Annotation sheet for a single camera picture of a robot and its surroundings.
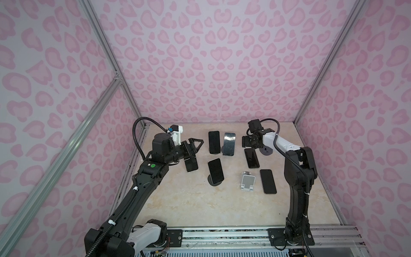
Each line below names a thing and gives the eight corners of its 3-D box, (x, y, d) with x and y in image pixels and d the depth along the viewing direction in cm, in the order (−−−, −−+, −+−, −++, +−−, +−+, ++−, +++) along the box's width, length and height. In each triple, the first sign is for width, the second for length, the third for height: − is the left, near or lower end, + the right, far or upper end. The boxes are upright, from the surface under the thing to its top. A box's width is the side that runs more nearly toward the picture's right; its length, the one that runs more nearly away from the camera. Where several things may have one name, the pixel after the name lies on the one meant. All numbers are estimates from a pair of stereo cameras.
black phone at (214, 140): (210, 155, 105) (210, 142, 95) (209, 144, 111) (208, 131, 100) (219, 154, 106) (220, 141, 95) (218, 143, 111) (218, 130, 101)
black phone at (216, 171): (213, 186, 91) (213, 173, 79) (208, 175, 96) (208, 161, 83) (223, 182, 93) (224, 169, 81) (218, 172, 97) (219, 157, 85)
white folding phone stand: (241, 191, 90) (243, 184, 83) (239, 174, 96) (241, 166, 89) (253, 191, 90) (256, 184, 83) (250, 174, 96) (253, 166, 89)
